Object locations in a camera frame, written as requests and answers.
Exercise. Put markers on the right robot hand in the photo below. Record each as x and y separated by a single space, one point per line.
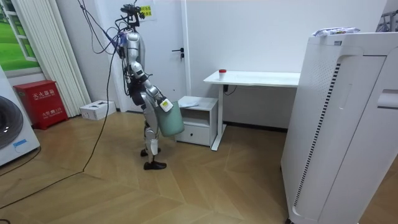
166 105

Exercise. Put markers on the green plastic bucket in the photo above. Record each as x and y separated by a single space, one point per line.
170 121

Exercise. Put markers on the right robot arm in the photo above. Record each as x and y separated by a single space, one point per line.
151 89

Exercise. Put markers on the robot legs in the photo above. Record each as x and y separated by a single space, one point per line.
151 119

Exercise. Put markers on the white paper sheet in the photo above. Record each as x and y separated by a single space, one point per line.
188 104

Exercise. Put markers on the white bedside cabinet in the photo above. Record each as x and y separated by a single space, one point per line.
199 134

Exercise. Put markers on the white cup with red lid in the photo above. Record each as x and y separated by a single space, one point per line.
222 75

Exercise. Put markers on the robot body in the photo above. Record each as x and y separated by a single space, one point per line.
133 46

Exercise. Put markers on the white cardboard box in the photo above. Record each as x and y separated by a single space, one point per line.
97 109

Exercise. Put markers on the white door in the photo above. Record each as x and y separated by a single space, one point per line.
164 34

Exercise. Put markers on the yellow paper label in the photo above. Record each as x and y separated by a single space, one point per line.
145 11

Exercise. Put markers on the white desk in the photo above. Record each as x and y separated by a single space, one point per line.
264 79

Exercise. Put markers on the red fire extinguisher box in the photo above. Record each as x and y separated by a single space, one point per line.
42 104

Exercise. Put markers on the white washing machine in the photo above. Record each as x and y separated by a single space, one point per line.
14 130

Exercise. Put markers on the window landscape poster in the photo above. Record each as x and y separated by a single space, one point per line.
12 40

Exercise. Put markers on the large white appliance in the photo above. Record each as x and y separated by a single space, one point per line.
342 130

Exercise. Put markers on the wet wipes pack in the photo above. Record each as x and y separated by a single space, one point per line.
335 31

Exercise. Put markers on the black metal rack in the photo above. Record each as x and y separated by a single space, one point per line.
388 21

